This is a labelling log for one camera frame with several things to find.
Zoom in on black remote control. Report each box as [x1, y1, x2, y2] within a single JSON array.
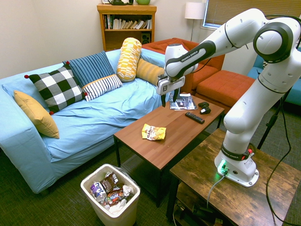
[[185, 112, 205, 125]]

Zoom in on row of books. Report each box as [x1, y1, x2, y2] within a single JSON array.
[[104, 14, 153, 30]]

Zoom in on mustard yellow pillow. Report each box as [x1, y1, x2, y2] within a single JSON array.
[[13, 90, 60, 139]]

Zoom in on brown snack wrapper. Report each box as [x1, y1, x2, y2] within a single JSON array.
[[100, 172, 119, 194]]

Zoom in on white shade floor lamp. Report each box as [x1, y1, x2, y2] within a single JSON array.
[[184, 2, 206, 42]]

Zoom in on orange yellow striped pillow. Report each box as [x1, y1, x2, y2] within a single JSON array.
[[135, 58, 165, 87]]

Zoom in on empty hint water bottle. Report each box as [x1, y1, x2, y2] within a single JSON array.
[[90, 181, 110, 206]]

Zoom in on dark cover magazine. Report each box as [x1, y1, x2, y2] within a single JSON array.
[[169, 93, 198, 111]]

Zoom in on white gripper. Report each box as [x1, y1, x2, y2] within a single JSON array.
[[156, 74, 186, 108]]

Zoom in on grey cable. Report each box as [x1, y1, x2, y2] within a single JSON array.
[[206, 174, 226, 209]]

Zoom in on rustic wooden robot table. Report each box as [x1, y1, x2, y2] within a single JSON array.
[[166, 128, 301, 226]]

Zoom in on orange armchair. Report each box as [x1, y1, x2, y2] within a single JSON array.
[[142, 37, 226, 91]]

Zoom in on black shelf ornament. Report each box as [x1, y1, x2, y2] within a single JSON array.
[[108, 0, 134, 6]]

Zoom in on black tripod stand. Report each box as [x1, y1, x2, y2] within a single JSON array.
[[257, 89, 292, 150]]

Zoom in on window blinds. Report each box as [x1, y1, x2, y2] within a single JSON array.
[[203, 0, 301, 29]]

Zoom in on yellow chip bag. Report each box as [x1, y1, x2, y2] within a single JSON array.
[[141, 123, 167, 141]]

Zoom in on white navy striped pillow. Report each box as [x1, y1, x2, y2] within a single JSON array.
[[81, 74, 123, 102]]

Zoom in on light blue sofa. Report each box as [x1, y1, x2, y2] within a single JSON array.
[[0, 48, 170, 195]]

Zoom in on red Hello Panda package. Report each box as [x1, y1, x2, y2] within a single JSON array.
[[107, 189, 124, 205]]

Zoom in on black game controller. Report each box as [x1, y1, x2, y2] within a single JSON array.
[[198, 101, 212, 115]]

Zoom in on black white checked pillow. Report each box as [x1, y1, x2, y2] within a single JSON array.
[[24, 61, 88, 116]]

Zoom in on blue striped pillow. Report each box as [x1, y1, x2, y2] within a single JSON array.
[[62, 50, 116, 89]]

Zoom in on wooden coffee table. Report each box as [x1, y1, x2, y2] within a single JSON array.
[[113, 93, 225, 208]]

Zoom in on white plastic trash bin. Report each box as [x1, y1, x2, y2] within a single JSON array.
[[80, 164, 141, 226]]

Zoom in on clear plastic bin liner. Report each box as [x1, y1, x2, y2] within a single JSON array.
[[81, 164, 142, 214]]

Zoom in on black cable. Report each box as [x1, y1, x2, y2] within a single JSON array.
[[265, 14, 301, 226]]

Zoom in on yellow patterned bolster pillow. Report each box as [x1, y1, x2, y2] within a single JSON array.
[[116, 37, 143, 82]]

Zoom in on teal chair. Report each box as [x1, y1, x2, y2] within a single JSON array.
[[247, 47, 301, 106]]

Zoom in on wooden bookshelf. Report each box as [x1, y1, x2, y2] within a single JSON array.
[[96, 3, 158, 52]]

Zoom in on orange ottoman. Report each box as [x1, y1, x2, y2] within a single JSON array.
[[195, 70, 256, 115]]

